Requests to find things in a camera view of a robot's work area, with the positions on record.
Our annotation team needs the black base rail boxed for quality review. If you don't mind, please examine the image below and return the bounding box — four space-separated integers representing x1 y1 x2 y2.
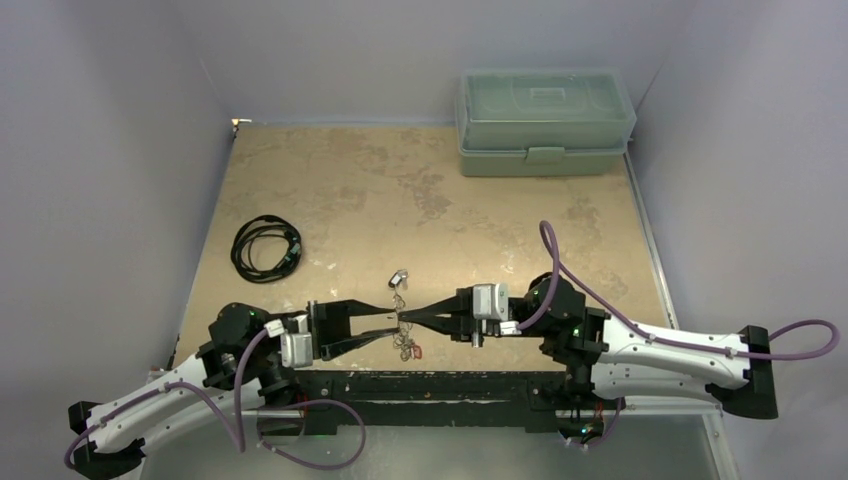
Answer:
264 368 631 437

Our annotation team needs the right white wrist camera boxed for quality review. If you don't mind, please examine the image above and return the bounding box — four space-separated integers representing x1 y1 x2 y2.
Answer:
471 283 520 337

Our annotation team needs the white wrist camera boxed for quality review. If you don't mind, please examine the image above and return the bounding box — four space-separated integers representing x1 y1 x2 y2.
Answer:
264 314 314 369
471 283 520 337

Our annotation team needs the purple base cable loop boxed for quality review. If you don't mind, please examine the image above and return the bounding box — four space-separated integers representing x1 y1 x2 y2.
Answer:
255 399 368 472

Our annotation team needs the coiled black cable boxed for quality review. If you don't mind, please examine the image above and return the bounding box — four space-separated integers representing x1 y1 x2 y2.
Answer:
229 214 304 285

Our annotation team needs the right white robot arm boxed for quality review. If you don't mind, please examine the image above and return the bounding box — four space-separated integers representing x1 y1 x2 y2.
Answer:
400 273 778 420

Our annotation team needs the small key fob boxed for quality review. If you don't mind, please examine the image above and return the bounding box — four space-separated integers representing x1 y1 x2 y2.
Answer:
387 269 408 290

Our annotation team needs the silver foot-shaped keyring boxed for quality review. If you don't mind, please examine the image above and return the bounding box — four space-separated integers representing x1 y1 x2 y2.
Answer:
393 291 422 362

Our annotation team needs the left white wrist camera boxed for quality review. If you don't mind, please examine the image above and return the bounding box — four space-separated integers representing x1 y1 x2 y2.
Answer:
264 314 314 369

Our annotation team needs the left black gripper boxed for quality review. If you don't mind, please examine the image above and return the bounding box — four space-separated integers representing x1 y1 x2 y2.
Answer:
291 299 398 358

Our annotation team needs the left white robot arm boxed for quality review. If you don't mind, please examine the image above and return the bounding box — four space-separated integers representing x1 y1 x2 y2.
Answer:
63 300 398 479

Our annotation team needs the green plastic storage box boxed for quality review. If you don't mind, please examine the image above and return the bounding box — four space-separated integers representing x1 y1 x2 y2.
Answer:
455 67 637 177

